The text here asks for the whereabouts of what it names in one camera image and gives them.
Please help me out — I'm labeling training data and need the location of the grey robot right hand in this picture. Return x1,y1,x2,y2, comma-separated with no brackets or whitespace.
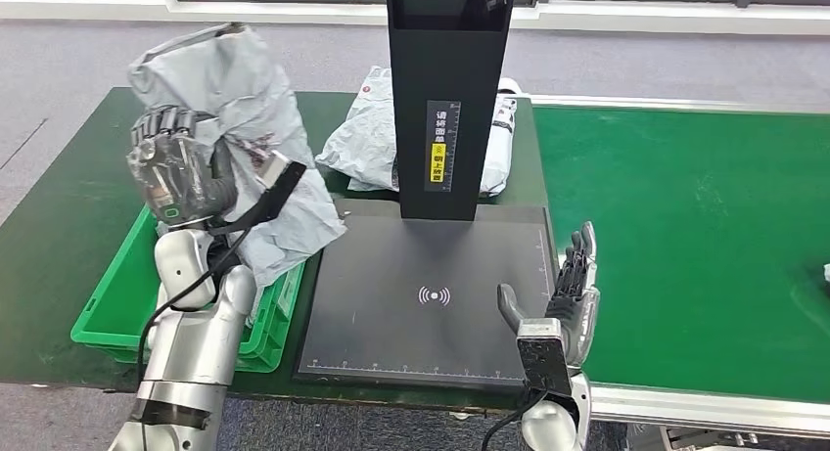
497,221,602,373

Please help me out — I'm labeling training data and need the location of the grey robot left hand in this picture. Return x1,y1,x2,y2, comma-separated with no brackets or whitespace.
126,106,240,230

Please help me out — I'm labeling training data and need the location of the grey parcel with red print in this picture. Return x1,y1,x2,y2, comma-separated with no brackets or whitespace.
127,23,348,291

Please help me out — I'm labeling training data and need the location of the green conveyor belt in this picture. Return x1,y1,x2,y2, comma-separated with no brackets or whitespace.
532,104,830,404

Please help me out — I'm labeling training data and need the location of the crumpled grey parcel bag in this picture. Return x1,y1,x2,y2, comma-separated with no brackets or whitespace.
315,66,518,198

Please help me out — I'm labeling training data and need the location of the black inbound scanner machine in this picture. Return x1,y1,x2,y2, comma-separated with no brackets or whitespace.
295,0,567,395

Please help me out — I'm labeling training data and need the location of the dark green table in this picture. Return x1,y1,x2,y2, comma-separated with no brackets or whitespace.
0,86,572,414

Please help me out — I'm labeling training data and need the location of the green plastic crate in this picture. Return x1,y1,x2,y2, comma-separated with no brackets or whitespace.
69,204,306,376

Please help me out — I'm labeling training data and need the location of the white window sill ledge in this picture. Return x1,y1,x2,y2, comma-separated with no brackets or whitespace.
0,0,830,36

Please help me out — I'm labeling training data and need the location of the black and yellow label strip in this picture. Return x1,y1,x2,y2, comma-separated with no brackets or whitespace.
424,100,462,194

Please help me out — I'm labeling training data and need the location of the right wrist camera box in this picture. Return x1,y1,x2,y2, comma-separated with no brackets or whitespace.
516,318,576,399

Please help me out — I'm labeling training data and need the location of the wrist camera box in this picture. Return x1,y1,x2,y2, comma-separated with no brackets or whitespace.
255,150,308,226
516,318,576,399

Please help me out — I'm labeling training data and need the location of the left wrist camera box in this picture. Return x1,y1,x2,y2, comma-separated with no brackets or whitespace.
255,150,308,226

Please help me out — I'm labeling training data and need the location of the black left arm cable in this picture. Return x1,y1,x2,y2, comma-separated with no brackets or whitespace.
134,202,277,451

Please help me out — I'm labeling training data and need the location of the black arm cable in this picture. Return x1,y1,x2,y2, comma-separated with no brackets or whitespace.
480,389,550,451
134,202,277,451

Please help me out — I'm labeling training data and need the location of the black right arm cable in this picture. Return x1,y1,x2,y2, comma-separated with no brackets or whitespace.
480,389,550,451

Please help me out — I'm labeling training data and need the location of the aluminium conveyor frame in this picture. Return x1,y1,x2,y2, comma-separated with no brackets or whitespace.
526,92,830,439

